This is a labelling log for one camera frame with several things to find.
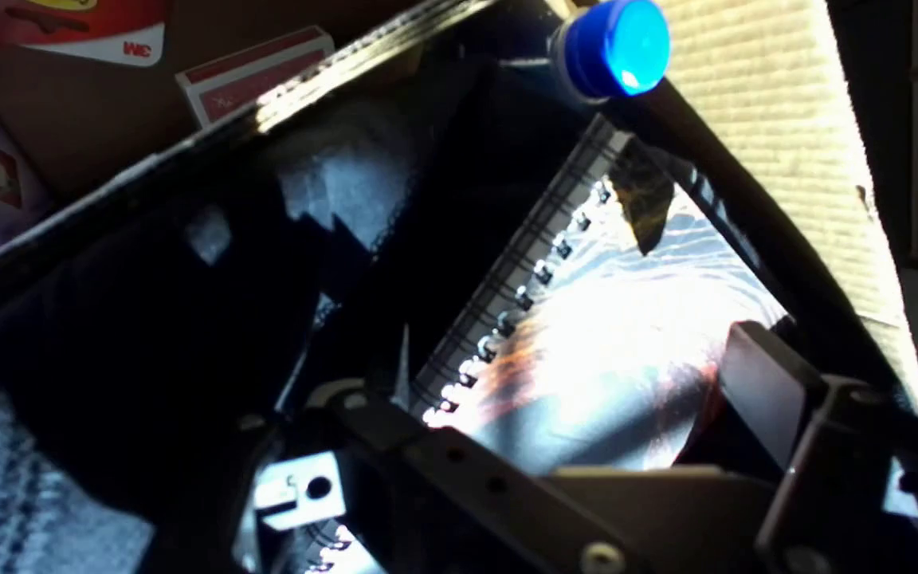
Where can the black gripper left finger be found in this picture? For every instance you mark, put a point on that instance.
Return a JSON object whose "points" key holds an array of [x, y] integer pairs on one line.
{"points": [[460, 480]]}

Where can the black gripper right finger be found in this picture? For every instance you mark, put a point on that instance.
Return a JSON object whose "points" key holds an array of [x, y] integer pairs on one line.
{"points": [[841, 468]]}

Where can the spiral bound notebook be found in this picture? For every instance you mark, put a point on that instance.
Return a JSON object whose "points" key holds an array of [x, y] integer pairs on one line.
{"points": [[606, 338]]}

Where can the red and white card box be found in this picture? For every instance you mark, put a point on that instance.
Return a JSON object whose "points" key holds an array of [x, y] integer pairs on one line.
{"points": [[251, 74]]}

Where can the dark blue-grey clothes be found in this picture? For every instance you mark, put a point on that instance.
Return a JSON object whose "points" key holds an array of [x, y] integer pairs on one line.
{"points": [[161, 351]]}

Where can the grey knitted cloth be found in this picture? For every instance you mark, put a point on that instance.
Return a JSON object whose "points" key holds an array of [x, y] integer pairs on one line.
{"points": [[23, 499]]}

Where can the blue bottle cap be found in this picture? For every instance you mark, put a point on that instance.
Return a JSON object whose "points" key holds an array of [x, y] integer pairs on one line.
{"points": [[620, 50]]}

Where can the red and white package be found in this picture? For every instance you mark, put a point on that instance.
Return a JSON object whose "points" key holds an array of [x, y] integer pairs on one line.
{"points": [[86, 27]]}

